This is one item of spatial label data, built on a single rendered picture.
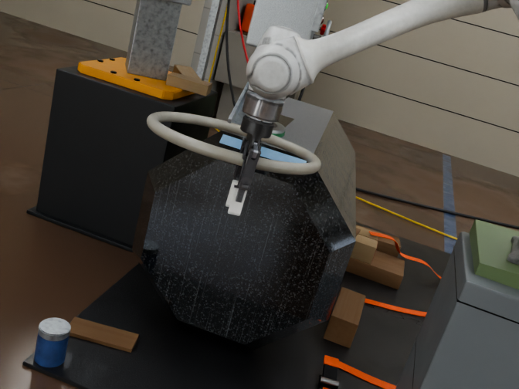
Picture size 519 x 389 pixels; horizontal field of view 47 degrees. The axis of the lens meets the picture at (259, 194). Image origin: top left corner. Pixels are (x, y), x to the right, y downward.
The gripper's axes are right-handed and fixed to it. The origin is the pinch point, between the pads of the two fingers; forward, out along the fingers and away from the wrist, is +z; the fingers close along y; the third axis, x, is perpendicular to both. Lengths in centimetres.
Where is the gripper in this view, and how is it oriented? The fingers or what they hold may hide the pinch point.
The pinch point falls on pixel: (235, 198)
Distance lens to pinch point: 143.7
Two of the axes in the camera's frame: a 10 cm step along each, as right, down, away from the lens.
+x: -9.5, -2.2, -2.3
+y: -1.6, -3.0, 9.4
